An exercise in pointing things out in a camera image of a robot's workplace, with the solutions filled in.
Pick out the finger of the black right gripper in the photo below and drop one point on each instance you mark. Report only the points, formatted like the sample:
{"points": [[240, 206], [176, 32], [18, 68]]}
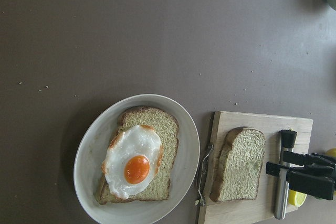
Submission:
{"points": [[314, 170], [308, 159]]}

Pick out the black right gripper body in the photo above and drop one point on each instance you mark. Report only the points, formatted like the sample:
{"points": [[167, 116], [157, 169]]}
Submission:
{"points": [[318, 186]]}

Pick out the bread slice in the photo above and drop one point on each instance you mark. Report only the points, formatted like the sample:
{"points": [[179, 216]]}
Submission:
{"points": [[167, 128], [239, 165]]}

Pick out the yellow lemon near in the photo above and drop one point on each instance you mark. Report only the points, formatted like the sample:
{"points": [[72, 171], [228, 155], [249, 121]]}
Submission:
{"points": [[331, 152]]}

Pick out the steel muddler black tip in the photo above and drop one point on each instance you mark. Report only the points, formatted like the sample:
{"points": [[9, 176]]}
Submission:
{"points": [[288, 138]]}

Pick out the half lemon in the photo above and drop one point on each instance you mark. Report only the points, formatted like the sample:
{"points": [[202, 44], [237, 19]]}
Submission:
{"points": [[296, 198]]}

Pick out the wooden cutting board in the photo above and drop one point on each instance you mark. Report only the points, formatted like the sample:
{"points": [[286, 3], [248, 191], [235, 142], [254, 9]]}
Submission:
{"points": [[262, 208]]}

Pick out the fried egg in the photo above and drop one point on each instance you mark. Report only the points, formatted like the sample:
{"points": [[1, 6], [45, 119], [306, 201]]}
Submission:
{"points": [[132, 161]]}

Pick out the white oval plate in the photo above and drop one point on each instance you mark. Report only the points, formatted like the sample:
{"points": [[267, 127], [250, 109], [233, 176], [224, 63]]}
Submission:
{"points": [[92, 151]]}

